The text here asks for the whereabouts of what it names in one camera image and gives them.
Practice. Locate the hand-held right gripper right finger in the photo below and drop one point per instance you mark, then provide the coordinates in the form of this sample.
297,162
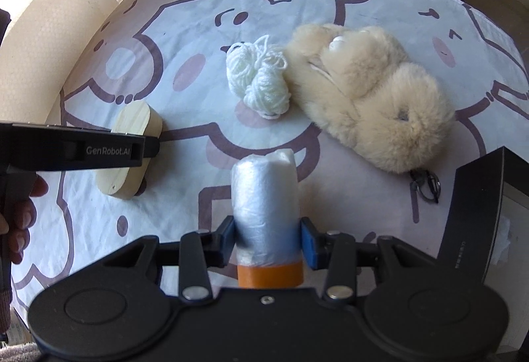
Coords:
310,244

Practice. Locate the person's left hand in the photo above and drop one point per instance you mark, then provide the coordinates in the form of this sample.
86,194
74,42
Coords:
22,221

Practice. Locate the plastic film roll orange end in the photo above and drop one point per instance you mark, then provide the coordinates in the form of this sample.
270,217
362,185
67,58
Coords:
266,196

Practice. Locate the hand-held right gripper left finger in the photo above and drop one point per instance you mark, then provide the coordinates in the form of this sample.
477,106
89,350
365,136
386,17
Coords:
226,242

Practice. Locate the beige plush toy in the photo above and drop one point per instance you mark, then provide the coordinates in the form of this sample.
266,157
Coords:
372,97

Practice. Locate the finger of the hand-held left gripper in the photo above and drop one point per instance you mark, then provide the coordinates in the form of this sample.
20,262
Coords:
152,147

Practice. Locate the oval wooden block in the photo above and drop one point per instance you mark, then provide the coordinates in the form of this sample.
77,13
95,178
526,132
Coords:
132,118

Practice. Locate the white yarn bundle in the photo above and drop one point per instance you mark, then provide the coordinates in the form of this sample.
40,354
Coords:
256,76

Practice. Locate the black cardboard box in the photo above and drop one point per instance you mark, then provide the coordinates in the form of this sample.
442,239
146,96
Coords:
475,200

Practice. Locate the bear printed blanket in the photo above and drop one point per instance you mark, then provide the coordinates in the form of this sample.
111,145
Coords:
186,68

